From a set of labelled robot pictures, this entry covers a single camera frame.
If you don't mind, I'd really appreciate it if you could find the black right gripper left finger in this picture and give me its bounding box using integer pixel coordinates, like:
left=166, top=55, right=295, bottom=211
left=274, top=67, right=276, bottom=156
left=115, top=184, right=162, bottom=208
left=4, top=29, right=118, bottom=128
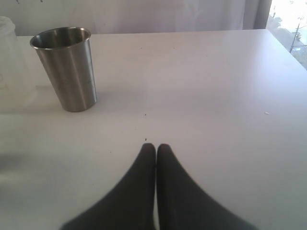
left=62, top=143, right=155, bottom=230

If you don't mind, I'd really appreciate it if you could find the stainless steel cup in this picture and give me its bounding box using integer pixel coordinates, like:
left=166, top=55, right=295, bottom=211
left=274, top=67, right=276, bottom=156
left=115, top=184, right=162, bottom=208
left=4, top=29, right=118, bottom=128
left=30, top=27, right=97, bottom=112

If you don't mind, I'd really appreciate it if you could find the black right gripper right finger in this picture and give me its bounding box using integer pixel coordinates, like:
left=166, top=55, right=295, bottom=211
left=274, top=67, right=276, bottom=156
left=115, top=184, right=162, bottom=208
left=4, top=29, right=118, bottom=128
left=156, top=144, right=256, bottom=230

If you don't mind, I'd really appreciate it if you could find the frosted translucent plastic cup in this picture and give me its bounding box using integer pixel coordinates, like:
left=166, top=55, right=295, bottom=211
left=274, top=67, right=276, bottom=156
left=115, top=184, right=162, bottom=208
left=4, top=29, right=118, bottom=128
left=0, top=16, right=36, bottom=113

